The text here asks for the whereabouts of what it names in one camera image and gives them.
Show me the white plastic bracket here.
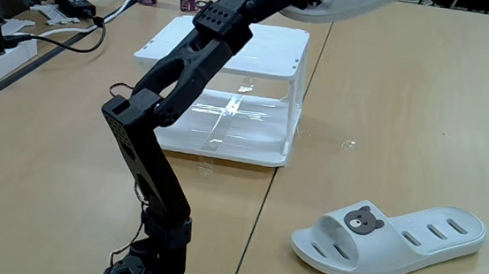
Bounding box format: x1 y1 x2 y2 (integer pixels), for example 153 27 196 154
27 1 82 29

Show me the white cable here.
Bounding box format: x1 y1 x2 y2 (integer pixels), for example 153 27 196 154
34 0 139 47

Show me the black power adapter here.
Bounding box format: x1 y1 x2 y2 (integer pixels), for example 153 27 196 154
51 0 98 21

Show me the white plastic shelf box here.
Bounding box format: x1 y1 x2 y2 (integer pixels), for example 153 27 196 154
125 10 312 170

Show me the white bear slipper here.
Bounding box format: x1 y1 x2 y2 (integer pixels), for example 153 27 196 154
278 0 417 33
287 193 489 274

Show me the black power cable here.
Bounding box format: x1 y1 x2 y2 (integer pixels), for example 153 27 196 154
1 7 109 57

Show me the black chair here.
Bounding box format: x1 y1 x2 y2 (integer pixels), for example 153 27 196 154
419 0 489 16

